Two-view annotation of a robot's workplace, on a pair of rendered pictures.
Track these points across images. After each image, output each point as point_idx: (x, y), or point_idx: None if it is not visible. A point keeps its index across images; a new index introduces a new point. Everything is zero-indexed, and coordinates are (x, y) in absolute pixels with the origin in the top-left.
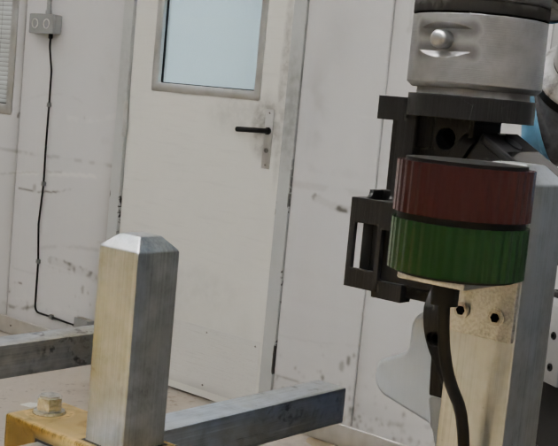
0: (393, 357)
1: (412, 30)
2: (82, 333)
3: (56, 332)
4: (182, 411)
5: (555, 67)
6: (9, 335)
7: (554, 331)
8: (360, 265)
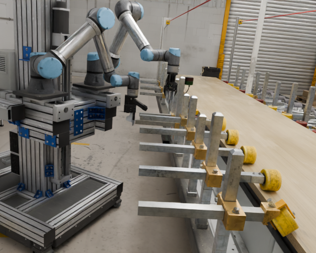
0: (173, 96)
1: (177, 68)
2: (152, 127)
3: (156, 128)
4: (168, 117)
5: (64, 58)
6: (165, 129)
7: (72, 108)
8: (175, 89)
